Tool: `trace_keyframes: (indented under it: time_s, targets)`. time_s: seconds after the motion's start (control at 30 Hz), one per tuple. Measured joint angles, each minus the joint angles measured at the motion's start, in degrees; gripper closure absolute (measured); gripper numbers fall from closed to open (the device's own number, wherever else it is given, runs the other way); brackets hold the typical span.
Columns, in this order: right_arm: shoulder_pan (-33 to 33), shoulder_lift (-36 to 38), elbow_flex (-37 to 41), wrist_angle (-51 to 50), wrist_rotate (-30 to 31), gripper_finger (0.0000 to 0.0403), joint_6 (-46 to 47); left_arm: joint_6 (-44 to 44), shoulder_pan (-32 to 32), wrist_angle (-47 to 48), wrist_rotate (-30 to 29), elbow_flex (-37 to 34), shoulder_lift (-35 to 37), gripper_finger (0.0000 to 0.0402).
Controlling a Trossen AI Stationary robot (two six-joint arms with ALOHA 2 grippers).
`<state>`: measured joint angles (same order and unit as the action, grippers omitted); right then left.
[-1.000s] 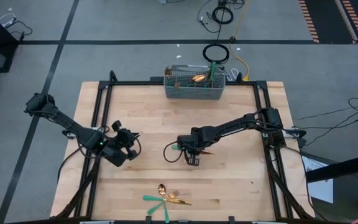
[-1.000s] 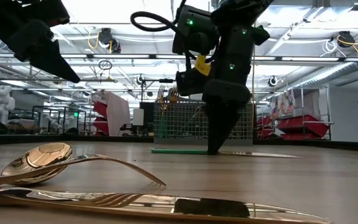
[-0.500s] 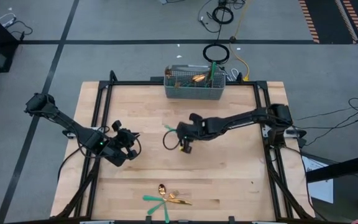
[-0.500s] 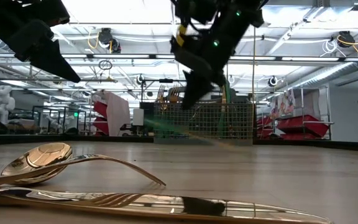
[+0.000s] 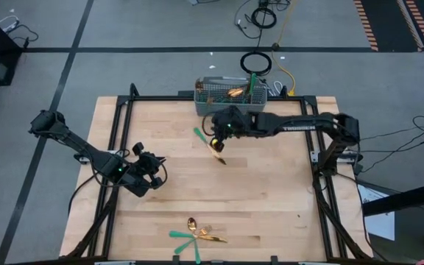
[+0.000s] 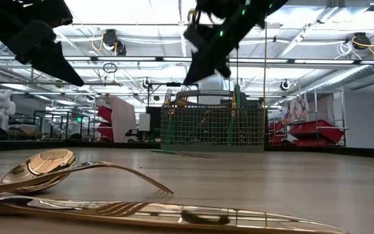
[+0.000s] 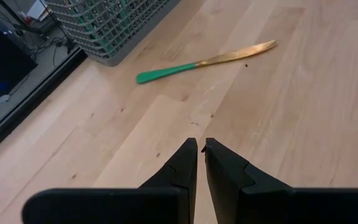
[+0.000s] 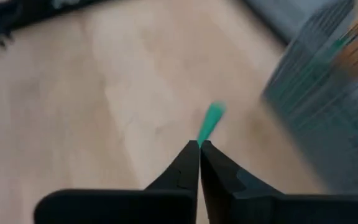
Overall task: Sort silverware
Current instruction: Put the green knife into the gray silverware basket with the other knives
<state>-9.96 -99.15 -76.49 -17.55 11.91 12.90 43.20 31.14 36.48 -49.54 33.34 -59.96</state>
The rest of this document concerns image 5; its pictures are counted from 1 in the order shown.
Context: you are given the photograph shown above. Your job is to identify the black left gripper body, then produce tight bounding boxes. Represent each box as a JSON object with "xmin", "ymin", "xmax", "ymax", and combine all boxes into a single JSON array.
[{"xmin": 132, "ymin": 141, "xmax": 164, "ymax": 190}]

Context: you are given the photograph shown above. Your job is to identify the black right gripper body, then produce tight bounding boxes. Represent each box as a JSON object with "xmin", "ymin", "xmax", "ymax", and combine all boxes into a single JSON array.
[{"xmin": 210, "ymin": 105, "xmax": 245, "ymax": 152}]

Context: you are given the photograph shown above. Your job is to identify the gold knife green handle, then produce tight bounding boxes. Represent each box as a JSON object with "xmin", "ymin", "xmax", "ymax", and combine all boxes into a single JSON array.
[
  {"xmin": 168, "ymin": 230, "xmax": 229, "ymax": 244},
  {"xmin": 192, "ymin": 127, "xmax": 228, "ymax": 166}
]

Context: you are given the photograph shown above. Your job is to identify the green handled gold utensil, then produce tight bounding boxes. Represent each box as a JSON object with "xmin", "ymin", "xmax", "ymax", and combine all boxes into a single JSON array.
[{"xmin": 247, "ymin": 72, "xmax": 258, "ymax": 97}]

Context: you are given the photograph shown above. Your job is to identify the grey plastic silverware caddy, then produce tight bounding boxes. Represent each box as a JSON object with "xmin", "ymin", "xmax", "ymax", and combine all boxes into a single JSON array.
[{"xmin": 193, "ymin": 76, "xmax": 269, "ymax": 119}]

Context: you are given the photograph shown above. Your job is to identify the black power box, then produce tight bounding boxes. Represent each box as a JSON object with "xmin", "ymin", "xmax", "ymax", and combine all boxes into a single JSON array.
[{"xmin": 339, "ymin": 149, "xmax": 364, "ymax": 165}]

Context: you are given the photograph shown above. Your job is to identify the white paper sheet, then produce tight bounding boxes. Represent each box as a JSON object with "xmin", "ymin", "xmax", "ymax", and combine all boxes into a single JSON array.
[{"xmin": 357, "ymin": 183, "xmax": 396, "ymax": 242}]

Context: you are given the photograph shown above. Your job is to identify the black mat orange stripes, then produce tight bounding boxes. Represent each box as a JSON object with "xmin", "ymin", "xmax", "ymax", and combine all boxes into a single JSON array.
[{"xmin": 353, "ymin": 0, "xmax": 424, "ymax": 53}]

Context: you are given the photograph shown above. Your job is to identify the black desk with monitor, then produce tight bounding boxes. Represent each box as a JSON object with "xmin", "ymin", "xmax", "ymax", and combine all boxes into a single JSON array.
[{"xmin": 361, "ymin": 179, "xmax": 424, "ymax": 265}]

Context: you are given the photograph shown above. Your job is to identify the large black cable coil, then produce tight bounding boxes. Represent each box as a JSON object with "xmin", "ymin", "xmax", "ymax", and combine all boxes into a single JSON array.
[{"xmin": 239, "ymin": 51, "xmax": 273, "ymax": 77}]

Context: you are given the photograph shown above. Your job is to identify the black aluminium table frame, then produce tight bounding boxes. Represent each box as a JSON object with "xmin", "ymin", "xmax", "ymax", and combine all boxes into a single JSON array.
[{"xmin": 63, "ymin": 82, "xmax": 375, "ymax": 265}]

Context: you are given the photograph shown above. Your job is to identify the small black cable coil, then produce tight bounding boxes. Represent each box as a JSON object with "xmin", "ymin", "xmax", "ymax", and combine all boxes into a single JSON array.
[{"xmin": 250, "ymin": 6, "xmax": 278, "ymax": 30}]

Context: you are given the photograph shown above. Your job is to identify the yellow cable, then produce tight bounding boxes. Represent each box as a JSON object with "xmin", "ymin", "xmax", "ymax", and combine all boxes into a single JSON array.
[{"xmin": 270, "ymin": 0, "xmax": 297, "ymax": 97}]

